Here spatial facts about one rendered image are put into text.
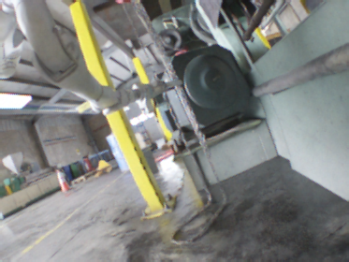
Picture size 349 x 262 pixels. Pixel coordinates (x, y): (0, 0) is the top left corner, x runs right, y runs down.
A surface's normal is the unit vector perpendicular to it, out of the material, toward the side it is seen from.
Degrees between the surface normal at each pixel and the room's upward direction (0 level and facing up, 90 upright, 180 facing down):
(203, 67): 85
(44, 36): 121
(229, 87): 93
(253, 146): 90
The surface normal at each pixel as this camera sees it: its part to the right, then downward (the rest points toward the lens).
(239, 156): -0.11, 0.07
